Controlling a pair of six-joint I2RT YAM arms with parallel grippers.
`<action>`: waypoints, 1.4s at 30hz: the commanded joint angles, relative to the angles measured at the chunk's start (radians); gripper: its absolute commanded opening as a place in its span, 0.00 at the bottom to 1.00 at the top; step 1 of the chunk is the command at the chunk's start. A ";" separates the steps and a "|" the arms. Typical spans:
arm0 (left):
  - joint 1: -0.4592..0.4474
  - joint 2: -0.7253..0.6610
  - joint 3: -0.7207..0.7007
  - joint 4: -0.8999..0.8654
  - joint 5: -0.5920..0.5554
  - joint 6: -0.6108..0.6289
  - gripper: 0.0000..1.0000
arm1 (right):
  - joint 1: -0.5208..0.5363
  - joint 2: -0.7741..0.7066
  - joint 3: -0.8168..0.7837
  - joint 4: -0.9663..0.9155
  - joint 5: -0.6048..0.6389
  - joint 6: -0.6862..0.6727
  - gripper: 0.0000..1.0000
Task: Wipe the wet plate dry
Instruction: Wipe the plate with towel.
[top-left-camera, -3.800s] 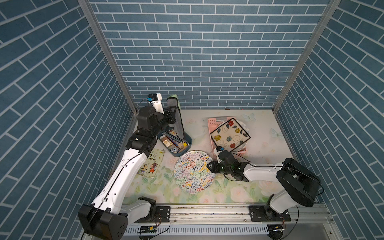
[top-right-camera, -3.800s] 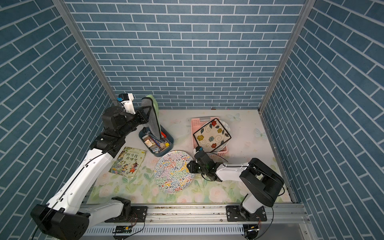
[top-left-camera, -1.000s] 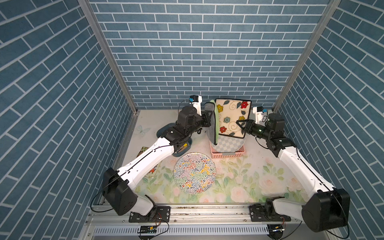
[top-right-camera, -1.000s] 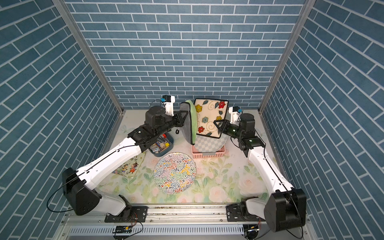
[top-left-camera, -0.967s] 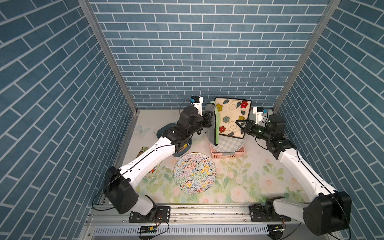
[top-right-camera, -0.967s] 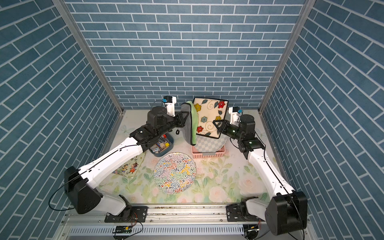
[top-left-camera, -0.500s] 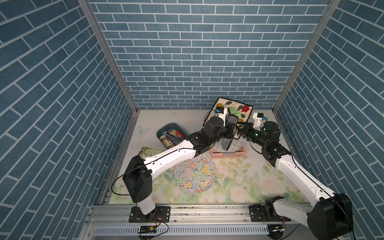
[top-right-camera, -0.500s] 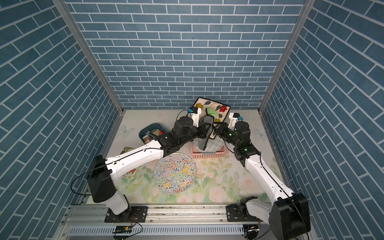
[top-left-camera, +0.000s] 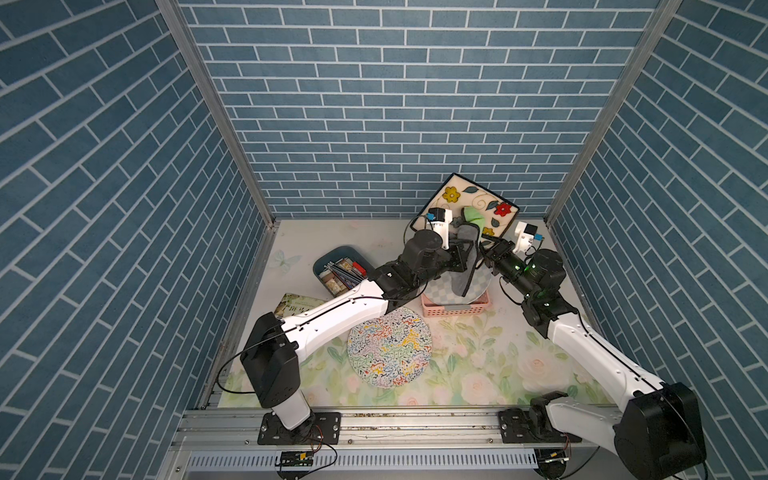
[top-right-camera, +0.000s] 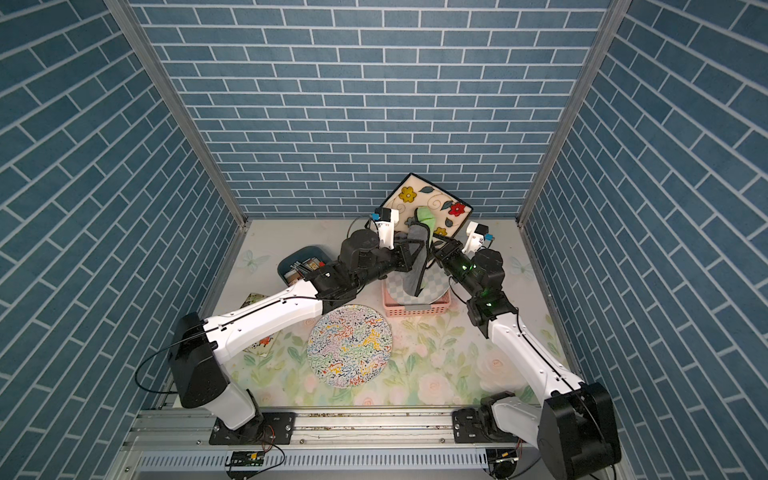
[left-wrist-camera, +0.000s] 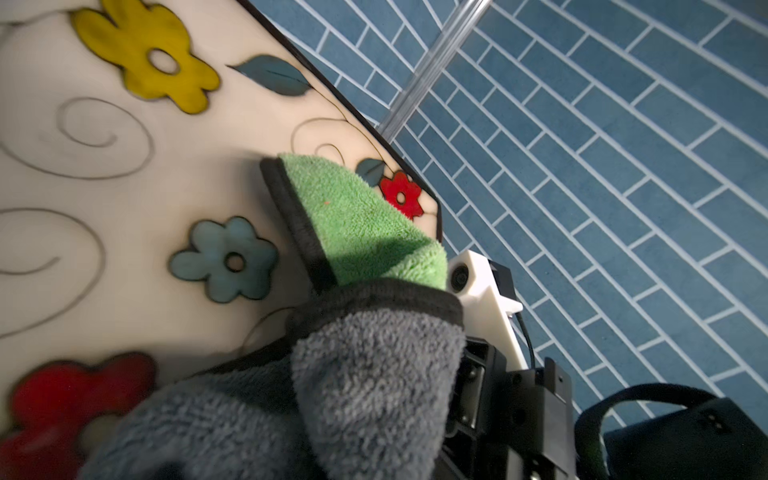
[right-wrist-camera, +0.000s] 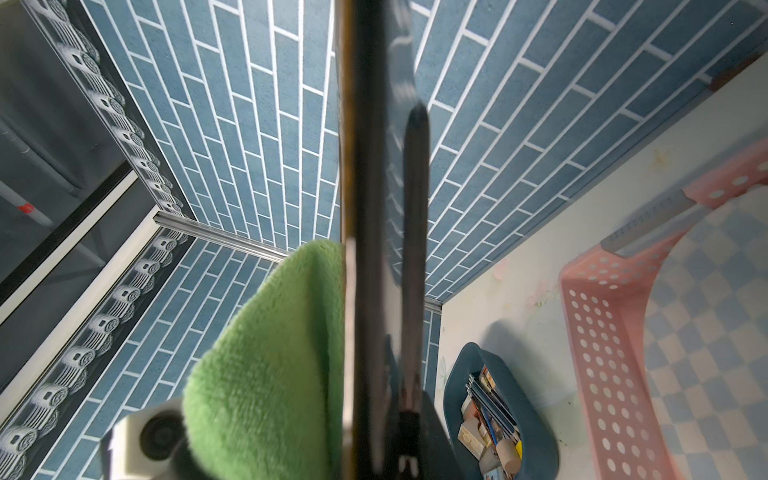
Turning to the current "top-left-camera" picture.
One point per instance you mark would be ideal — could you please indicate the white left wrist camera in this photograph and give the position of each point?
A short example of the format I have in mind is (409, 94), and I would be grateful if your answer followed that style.
(440, 220)

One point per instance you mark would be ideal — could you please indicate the red eraser box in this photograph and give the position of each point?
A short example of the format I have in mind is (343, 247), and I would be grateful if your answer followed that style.
(359, 269)

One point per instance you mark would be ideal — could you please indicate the aluminium corner post right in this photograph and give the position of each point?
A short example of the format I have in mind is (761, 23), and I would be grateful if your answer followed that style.
(651, 35)

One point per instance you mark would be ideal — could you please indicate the small green circuit board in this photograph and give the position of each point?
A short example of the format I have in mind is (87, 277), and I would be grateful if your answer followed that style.
(295, 459)

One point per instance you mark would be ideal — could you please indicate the square floral plate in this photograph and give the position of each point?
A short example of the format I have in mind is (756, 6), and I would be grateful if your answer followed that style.
(472, 202)

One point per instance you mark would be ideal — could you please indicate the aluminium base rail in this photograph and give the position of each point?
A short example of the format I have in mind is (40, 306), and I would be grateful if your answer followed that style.
(387, 439)

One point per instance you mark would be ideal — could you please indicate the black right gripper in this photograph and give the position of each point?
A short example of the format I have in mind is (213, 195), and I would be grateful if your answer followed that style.
(500, 252)

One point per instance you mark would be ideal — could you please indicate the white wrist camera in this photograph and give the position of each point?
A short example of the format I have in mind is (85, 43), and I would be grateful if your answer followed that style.
(528, 239)
(440, 220)

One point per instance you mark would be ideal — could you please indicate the aluminium corner post left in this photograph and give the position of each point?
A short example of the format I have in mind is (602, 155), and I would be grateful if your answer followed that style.
(181, 33)

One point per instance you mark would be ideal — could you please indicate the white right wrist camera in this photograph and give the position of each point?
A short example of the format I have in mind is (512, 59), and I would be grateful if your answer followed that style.
(528, 239)

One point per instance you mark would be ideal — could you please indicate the colourful picture book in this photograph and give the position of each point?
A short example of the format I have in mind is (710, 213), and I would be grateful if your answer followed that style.
(294, 304)

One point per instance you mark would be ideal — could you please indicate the round multicolour squiggle plate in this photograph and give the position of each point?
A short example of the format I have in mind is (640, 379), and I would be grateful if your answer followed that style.
(392, 350)

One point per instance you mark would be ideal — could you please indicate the teal plastic stationery bin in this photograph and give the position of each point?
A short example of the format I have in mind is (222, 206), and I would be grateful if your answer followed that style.
(334, 269)

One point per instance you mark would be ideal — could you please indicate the round grey checkered plate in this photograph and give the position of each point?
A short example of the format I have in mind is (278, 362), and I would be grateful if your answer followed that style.
(474, 291)

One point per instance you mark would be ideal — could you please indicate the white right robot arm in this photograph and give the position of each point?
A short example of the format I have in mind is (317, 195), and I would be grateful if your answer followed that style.
(655, 428)

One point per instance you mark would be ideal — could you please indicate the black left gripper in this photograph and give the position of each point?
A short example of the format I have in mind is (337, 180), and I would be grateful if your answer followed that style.
(455, 260)

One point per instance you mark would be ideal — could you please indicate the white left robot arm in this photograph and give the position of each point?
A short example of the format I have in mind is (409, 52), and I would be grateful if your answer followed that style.
(276, 347)

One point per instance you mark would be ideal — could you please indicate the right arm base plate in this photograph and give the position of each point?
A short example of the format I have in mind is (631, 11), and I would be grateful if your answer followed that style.
(531, 424)

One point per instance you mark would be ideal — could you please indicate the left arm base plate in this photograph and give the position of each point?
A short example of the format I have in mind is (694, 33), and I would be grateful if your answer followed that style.
(319, 427)

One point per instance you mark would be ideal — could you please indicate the pink plastic dish basket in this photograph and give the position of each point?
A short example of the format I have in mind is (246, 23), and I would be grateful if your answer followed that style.
(456, 309)

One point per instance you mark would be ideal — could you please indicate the aluminium corner post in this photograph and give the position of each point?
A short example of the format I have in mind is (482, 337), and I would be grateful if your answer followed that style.
(181, 33)
(651, 35)

